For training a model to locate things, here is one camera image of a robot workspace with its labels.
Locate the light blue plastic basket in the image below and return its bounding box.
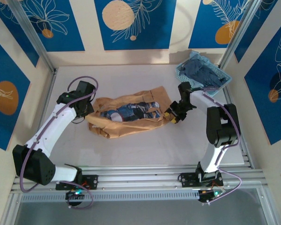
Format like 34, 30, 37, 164
175, 58, 232, 97

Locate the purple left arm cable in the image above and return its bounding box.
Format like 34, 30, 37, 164
20, 75, 99, 209

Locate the blue panel with orange circle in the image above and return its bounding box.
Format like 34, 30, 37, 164
0, 32, 31, 151
244, 14, 281, 146
188, 0, 252, 49

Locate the blue panel with beige circle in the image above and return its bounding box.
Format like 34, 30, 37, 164
94, 0, 177, 51

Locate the blue floral wall panel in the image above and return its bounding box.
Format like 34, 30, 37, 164
234, 0, 279, 63
20, 0, 85, 53
0, 0, 40, 68

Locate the aluminium rail frame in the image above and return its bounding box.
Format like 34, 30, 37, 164
10, 164, 265, 195

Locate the dark blue crumpled t-shirt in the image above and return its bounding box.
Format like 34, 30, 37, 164
180, 58, 228, 91

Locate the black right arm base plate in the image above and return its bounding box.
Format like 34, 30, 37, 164
177, 172, 223, 188

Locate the light blue crumpled cloth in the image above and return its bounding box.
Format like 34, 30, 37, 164
189, 50, 213, 64

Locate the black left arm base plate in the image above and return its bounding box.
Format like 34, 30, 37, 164
55, 174, 99, 190

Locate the aluminium corner post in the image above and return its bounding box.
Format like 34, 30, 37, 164
7, 0, 58, 75
218, 0, 265, 70

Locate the orange printed t-shirt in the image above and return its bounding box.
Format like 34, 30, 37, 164
88, 86, 171, 139

